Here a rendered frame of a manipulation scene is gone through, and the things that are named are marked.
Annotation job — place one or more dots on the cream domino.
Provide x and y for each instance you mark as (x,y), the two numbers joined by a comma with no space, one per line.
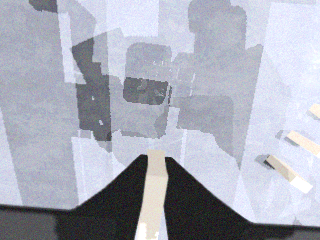
(315,109)
(289,174)
(154,195)
(305,143)

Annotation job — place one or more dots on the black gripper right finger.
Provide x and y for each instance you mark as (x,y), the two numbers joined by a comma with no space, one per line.
(192,212)

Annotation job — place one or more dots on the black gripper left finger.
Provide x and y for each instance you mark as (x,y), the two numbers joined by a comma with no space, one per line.
(111,214)

